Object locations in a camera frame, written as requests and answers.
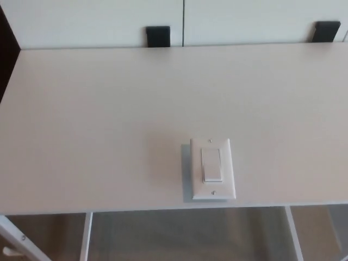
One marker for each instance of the white rocker light switch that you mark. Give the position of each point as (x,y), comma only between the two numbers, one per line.
(212,168)

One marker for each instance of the white cabinet door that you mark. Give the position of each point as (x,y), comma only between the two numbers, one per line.
(81,21)
(258,19)

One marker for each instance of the left black bracket clip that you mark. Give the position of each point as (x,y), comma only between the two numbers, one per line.
(158,36)

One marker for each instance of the black bracket clip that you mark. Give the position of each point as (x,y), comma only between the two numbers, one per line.
(325,31)
(158,36)

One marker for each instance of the white table leg frame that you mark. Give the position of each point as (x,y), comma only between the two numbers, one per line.
(87,236)
(294,233)

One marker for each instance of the right black bracket clip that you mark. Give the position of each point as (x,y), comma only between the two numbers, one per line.
(325,31)

